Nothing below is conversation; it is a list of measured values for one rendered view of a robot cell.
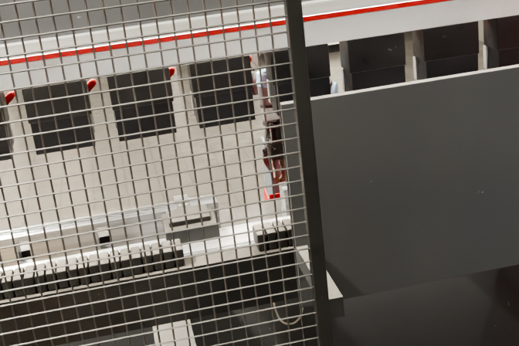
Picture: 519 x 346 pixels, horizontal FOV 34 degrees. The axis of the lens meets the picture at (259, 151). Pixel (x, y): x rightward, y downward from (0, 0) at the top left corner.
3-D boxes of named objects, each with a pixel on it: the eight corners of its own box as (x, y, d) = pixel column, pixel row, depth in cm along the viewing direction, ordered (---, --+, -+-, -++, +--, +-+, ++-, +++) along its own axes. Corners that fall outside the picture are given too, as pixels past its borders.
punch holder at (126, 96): (174, 123, 216) (165, 60, 211) (178, 132, 208) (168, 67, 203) (116, 132, 214) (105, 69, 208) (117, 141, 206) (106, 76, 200)
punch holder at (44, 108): (96, 135, 213) (85, 72, 208) (97, 145, 205) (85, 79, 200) (36, 145, 211) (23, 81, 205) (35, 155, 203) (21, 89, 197)
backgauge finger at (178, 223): (204, 198, 216) (201, 180, 214) (219, 238, 192) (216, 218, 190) (157, 206, 214) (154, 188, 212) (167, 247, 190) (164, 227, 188)
